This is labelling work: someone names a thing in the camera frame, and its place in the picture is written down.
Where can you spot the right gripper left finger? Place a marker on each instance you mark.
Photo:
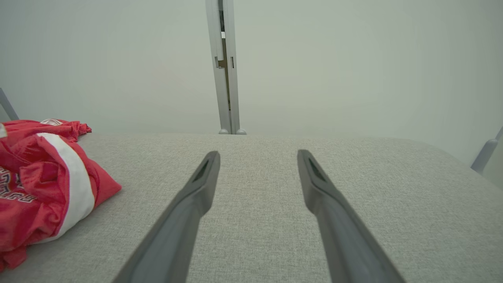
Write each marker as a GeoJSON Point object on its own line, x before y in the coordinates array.
{"type": "Point", "coordinates": [177, 228]}

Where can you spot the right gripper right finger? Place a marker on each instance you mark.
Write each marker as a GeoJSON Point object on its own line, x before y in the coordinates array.
{"type": "Point", "coordinates": [342, 236]}

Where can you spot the red shirt with white panels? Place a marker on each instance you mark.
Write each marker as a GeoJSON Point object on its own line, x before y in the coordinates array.
{"type": "Point", "coordinates": [39, 188]}

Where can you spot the grey partition leg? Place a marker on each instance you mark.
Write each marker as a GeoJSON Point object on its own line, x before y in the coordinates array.
{"type": "Point", "coordinates": [8, 106]}
{"type": "Point", "coordinates": [485, 153]}

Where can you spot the grey partition post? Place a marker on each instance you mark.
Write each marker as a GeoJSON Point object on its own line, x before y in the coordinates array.
{"type": "Point", "coordinates": [214, 39]}
{"type": "Point", "coordinates": [234, 98]}

